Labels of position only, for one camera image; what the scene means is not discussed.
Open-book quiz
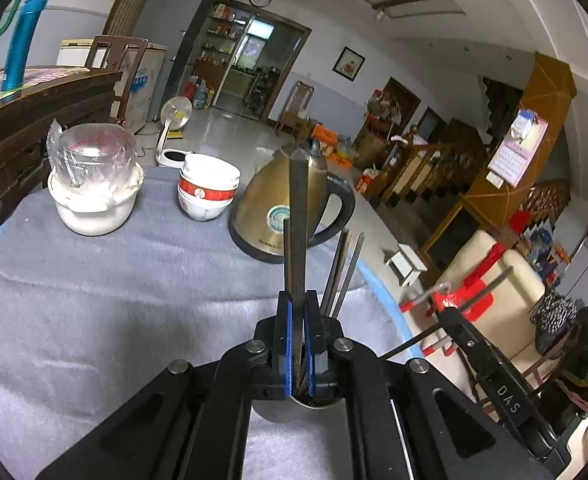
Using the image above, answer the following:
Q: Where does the silver refrigerator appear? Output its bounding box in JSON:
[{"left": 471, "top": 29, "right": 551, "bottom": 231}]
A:
[{"left": 132, "top": 0, "right": 221, "bottom": 124}]

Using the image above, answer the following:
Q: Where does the golden electric kettle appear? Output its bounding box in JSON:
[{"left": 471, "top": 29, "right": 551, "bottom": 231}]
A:
[{"left": 228, "top": 138, "right": 357, "bottom": 265}]

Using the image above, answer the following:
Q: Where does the framed wall picture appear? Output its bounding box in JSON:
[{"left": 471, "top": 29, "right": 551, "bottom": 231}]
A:
[{"left": 332, "top": 46, "right": 366, "bottom": 80}]

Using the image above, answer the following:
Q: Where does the red banded white bowl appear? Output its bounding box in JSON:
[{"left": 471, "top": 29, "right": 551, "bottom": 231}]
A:
[{"left": 178, "top": 180, "right": 237, "bottom": 207}]

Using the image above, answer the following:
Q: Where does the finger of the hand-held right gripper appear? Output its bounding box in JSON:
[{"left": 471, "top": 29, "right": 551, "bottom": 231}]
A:
[{"left": 436, "top": 306, "right": 573, "bottom": 470}]

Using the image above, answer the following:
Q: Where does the red plastic stool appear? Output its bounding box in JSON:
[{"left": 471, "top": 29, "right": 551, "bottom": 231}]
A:
[{"left": 398, "top": 241, "right": 496, "bottom": 357}]

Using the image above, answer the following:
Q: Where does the beige cushioned sofa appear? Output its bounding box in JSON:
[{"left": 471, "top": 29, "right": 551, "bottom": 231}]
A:
[{"left": 421, "top": 229, "right": 588, "bottom": 480}]

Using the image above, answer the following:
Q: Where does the white standing fan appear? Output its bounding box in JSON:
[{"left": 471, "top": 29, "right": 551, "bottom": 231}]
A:
[{"left": 154, "top": 95, "right": 195, "bottom": 169}]

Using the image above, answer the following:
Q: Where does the red bottle on floor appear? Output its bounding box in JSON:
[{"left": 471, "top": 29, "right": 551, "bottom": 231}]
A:
[{"left": 356, "top": 167, "right": 381, "bottom": 194}]

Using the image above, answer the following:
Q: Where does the wall calendar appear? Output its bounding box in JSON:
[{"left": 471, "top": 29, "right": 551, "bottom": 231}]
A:
[{"left": 487, "top": 108, "right": 549, "bottom": 186}]

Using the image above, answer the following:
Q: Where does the white chest freezer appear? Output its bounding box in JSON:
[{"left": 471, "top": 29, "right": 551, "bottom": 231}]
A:
[{"left": 56, "top": 38, "right": 169, "bottom": 134}]

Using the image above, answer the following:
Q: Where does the pantry shelf with goods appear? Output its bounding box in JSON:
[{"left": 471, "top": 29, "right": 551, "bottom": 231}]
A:
[{"left": 193, "top": 2, "right": 251, "bottom": 102}]

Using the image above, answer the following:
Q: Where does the light wooden chair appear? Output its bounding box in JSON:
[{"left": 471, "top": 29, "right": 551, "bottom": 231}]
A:
[{"left": 275, "top": 80, "right": 317, "bottom": 142}]

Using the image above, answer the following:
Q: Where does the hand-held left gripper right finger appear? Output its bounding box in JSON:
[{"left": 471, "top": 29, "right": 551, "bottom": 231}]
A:
[{"left": 304, "top": 289, "right": 556, "bottom": 480}]

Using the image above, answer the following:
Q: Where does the black white patterned cloth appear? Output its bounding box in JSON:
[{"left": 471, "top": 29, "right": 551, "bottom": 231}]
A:
[{"left": 530, "top": 289, "right": 578, "bottom": 357}]

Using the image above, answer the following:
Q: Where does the dark carved wooden cabinet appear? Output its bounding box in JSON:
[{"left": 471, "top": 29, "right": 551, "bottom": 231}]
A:
[{"left": 0, "top": 66, "right": 124, "bottom": 253}]

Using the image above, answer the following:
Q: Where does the wooden stair railing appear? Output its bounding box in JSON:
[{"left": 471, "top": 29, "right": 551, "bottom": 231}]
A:
[{"left": 373, "top": 119, "right": 492, "bottom": 213}]

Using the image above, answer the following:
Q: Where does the grey table cloth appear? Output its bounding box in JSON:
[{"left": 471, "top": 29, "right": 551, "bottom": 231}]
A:
[{"left": 0, "top": 164, "right": 411, "bottom": 480}]

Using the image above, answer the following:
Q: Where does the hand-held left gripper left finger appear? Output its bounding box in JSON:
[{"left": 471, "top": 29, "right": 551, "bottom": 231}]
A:
[{"left": 36, "top": 290, "right": 295, "bottom": 480}]

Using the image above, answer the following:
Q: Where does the dark wooden chair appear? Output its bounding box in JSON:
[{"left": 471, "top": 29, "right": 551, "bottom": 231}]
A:
[{"left": 84, "top": 34, "right": 150, "bottom": 127}]

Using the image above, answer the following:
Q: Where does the grey metal chopstick holder cup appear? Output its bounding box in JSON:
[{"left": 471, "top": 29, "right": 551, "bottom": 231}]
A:
[{"left": 250, "top": 394, "right": 348, "bottom": 427}]

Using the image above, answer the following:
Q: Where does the white plastic basin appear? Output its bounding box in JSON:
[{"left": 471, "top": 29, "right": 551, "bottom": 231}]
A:
[{"left": 47, "top": 162, "right": 145, "bottom": 237}]

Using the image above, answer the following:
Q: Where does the white footed bowl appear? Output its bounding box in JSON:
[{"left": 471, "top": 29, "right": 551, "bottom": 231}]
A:
[{"left": 178, "top": 195, "right": 235, "bottom": 222}]

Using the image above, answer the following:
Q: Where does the orange cardboard box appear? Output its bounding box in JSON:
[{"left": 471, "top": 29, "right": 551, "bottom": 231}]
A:
[{"left": 311, "top": 124, "right": 343, "bottom": 157}]

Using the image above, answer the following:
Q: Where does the blue thermos bottle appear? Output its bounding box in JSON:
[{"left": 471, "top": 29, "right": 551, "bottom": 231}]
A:
[{"left": 0, "top": 0, "right": 51, "bottom": 94}]

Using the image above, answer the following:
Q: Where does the clear plastic bag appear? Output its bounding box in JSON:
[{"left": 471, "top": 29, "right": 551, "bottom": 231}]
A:
[{"left": 46, "top": 118, "right": 140, "bottom": 202}]

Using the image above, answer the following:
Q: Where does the pink patterned cabinet mat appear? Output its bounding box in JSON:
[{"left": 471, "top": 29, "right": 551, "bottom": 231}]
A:
[{"left": 0, "top": 65, "right": 90, "bottom": 112}]

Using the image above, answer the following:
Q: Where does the small white stool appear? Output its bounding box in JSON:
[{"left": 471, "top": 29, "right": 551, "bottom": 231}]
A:
[{"left": 384, "top": 243, "right": 427, "bottom": 287}]

